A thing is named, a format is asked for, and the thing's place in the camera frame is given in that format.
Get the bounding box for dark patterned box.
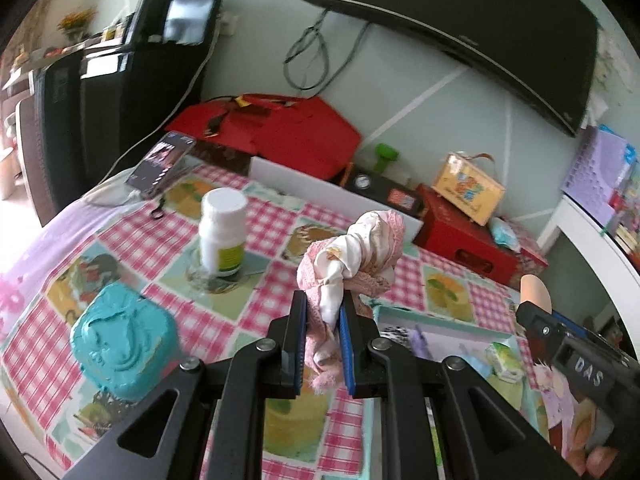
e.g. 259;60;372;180
187;139;252;177

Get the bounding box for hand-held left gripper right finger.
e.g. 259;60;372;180
339;290;576;480

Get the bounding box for black cabinet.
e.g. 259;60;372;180
30;45;206;226

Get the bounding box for black device with gauge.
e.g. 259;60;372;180
345;162;426;218

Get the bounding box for red hexagonal gift box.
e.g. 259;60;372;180
250;96;363;181

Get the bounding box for white tray with teal rim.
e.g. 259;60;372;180
372;304;525;466

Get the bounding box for black television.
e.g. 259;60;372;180
299;0;599;137

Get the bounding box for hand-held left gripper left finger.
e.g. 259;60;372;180
62;290;308;480

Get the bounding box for wooden look box with handle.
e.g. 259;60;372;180
431;151;506;227

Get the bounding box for pink lace trimmed cloth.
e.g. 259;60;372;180
296;210;405;393

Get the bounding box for purple perforated basket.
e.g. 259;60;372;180
562;125;633;226

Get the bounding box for black monitor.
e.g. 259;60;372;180
125;0;231;51

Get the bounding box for white shelf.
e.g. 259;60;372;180
537;195;640;361

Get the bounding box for yellow flower bouquet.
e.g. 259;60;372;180
56;7;98;43

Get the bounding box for white board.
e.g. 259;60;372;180
248;156;426;246

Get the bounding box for purple packet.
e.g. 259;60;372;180
411;324;431;358

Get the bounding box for white cable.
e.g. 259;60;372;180
85;30;221;206

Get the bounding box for red flat gift box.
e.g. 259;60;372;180
165;92;281;153

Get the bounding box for green knob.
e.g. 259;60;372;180
374;143;401;173

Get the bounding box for black wall cables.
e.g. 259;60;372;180
282;10;371;96

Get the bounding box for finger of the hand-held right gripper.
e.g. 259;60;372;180
515;300;568;361
550;310;596;336

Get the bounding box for green tissue pack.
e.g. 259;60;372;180
485;341;522;382

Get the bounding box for red patterned box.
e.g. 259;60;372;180
515;237;549;281

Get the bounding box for white medicine bottle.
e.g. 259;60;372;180
198;188;248;277

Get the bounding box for animal print scrunchie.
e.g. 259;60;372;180
382;325;416;356

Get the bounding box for smartphone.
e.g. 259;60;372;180
125;131;197;198

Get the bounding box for wet wipes packet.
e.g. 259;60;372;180
489;216;521;251

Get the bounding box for red box with cutouts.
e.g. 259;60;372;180
412;183;523;288

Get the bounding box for beige round puff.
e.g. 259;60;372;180
520;275;552;316

